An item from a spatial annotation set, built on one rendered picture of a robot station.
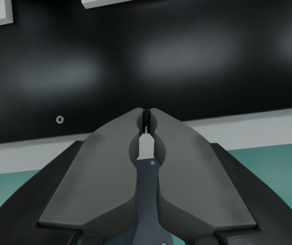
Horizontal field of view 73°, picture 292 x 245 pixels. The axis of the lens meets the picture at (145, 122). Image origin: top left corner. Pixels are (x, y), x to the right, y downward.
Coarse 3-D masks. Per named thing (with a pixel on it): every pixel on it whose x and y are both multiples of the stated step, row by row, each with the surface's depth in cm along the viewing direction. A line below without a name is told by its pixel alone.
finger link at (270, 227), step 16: (224, 160) 8; (240, 176) 7; (256, 176) 7; (240, 192) 7; (256, 192) 7; (272, 192) 7; (256, 208) 6; (272, 208) 6; (288, 208) 6; (272, 224) 6; (288, 224) 6; (224, 240) 5; (240, 240) 5; (256, 240) 5; (272, 240) 5; (288, 240) 5
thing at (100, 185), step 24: (120, 120) 10; (144, 120) 12; (96, 144) 9; (120, 144) 9; (72, 168) 7; (96, 168) 7; (120, 168) 7; (72, 192) 6; (96, 192) 6; (120, 192) 6; (48, 216) 6; (72, 216) 6; (96, 216) 6; (120, 216) 6
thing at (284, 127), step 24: (216, 120) 23; (240, 120) 23; (264, 120) 23; (288, 120) 23; (0, 144) 26; (24, 144) 26; (48, 144) 26; (144, 144) 24; (240, 144) 23; (264, 144) 23; (0, 168) 26; (24, 168) 26
